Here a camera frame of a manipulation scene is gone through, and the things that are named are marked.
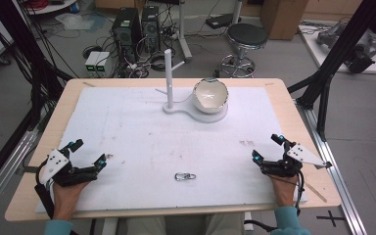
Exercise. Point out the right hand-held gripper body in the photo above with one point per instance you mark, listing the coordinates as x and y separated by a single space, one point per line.
302 155

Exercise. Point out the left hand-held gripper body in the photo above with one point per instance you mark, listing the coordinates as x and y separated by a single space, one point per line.
57 163

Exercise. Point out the person's left hand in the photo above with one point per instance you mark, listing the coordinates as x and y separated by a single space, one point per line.
64 200

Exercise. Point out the person's right hand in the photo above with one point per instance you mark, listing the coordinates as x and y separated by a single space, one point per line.
285 192

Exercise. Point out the white foam mat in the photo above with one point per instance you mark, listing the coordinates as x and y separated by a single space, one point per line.
143 147

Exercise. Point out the white eggshell bowl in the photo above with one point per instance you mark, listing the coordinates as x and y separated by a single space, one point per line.
209 94

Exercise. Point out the metal carabiner clip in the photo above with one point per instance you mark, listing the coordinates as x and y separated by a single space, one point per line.
180 176

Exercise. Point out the white power supply box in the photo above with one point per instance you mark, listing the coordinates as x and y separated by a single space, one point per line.
103 63
91 63

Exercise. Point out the white floor platform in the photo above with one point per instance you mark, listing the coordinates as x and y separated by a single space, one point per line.
316 54

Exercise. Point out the white hanging stand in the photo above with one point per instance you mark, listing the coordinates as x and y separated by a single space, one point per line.
168 81

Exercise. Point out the black round stool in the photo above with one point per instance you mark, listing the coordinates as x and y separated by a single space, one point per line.
246 36

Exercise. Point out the brown wooden cabinet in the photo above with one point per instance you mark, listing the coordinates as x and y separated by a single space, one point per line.
284 18

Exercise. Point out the grey machine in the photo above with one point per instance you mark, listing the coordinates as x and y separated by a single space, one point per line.
362 49

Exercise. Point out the clear plastic sheet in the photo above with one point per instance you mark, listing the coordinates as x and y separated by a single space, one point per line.
78 22

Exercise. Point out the black computer tower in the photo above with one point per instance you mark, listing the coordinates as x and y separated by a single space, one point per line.
150 26
125 31

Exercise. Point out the black flat box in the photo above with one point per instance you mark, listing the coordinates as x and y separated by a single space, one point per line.
220 21

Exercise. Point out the round white table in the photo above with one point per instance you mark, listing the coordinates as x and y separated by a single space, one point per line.
54 7

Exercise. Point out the white desk leg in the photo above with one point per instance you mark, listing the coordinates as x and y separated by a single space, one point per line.
182 32

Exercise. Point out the aluminium rail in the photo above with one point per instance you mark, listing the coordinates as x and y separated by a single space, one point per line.
6 169
333 169

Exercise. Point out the black metal frame post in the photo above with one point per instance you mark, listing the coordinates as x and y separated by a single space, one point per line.
19 42
339 49

